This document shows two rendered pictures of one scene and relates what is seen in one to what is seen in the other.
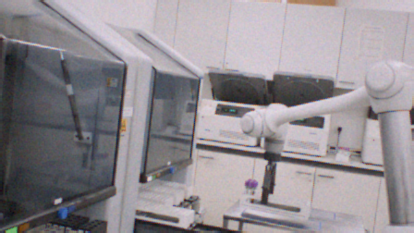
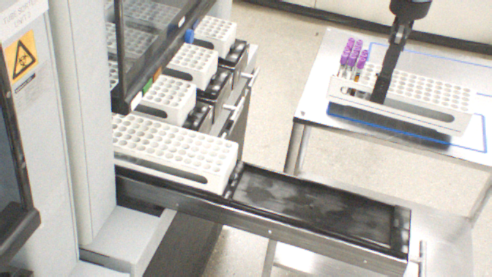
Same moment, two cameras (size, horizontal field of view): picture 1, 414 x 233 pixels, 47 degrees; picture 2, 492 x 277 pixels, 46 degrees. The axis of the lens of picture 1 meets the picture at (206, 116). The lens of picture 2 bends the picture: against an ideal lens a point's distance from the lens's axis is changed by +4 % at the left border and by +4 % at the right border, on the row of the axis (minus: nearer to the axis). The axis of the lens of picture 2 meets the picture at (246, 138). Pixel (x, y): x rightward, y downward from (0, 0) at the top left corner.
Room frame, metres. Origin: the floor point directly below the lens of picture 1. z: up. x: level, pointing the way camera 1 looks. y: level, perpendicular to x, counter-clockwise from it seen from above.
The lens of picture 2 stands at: (1.05, 0.05, 1.57)
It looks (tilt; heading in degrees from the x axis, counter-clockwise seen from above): 40 degrees down; 356
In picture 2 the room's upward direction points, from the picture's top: 8 degrees clockwise
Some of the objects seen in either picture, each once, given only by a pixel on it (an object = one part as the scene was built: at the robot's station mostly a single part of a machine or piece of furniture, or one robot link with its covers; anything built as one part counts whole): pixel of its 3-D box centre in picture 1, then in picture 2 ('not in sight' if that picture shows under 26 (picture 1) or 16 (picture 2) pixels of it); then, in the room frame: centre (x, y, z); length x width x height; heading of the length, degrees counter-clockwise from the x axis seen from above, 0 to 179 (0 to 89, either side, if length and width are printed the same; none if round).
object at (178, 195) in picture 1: (151, 193); (152, 57); (2.21, 0.21, 0.83); 0.30 x 0.10 x 0.06; 75
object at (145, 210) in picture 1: (154, 214); (158, 151); (1.87, 0.16, 0.83); 0.30 x 0.10 x 0.06; 75
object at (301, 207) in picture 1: (274, 203); (397, 94); (2.08, -0.35, 0.88); 0.30 x 0.10 x 0.06; 71
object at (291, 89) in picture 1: (299, 112); not in sight; (4.30, -0.83, 1.24); 0.62 x 0.56 x 0.69; 165
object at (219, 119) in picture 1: (236, 106); not in sight; (4.45, -0.27, 1.22); 0.62 x 0.56 x 0.64; 163
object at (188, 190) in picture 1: (162, 189); (176, 28); (2.35, 0.17, 0.83); 0.30 x 0.10 x 0.06; 75
